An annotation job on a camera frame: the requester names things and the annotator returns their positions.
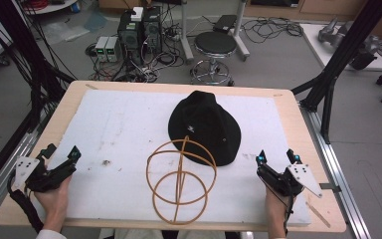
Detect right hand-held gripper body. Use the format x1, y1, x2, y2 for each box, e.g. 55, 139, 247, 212
257, 162, 323, 199

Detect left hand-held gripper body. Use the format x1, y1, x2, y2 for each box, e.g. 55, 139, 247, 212
13, 156, 78, 194

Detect black bucket hat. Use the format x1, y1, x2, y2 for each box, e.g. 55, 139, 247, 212
167, 90, 243, 167

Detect tan wire hoop hat frame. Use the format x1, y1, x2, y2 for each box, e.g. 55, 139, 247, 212
145, 134, 218, 226

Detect person's right hand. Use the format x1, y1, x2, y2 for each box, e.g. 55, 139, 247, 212
265, 185, 291, 234

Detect person's left hand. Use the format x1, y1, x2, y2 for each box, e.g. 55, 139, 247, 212
34, 176, 73, 233

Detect white foam board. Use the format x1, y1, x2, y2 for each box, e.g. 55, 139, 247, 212
32, 89, 312, 229

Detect thin wooden stick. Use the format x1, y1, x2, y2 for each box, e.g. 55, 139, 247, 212
304, 200, 332, 229

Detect grey bench power supply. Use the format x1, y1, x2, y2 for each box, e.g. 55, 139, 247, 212
95, 36, 109, 63
105, 36, 122, 63

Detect white platform board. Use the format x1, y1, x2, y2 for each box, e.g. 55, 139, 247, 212
299, 22, 382, 73

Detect round black stool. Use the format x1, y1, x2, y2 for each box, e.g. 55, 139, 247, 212
189, 31, 239, 87

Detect white metal table legs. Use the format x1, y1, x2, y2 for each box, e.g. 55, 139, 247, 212
178, 0, 252, 65

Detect black computer tower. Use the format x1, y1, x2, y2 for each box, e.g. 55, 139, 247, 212
141, 5, 164, 56
116, 9, 144, 66

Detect black flat box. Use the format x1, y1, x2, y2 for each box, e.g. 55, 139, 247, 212
212, 14, 239, 35

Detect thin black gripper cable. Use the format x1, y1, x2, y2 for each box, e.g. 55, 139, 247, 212
283, 194, 296, 237

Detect black sleeved gripper cable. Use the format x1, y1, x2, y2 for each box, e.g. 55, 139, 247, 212
7, 172, 45, 234

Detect aluminium rail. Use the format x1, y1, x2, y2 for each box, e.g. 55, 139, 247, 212
298, 102, 373, 239
0, 111, 48, 222

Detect small grey metal bracket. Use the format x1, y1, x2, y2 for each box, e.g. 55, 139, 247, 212
318, 182, 342, 194

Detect black metal frame stand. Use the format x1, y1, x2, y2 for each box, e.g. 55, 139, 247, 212
290, 0, 382, 145
0, 0, 78, 133

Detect tangle of black floor cables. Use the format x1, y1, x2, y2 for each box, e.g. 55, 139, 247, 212
241, 15, 304, 45

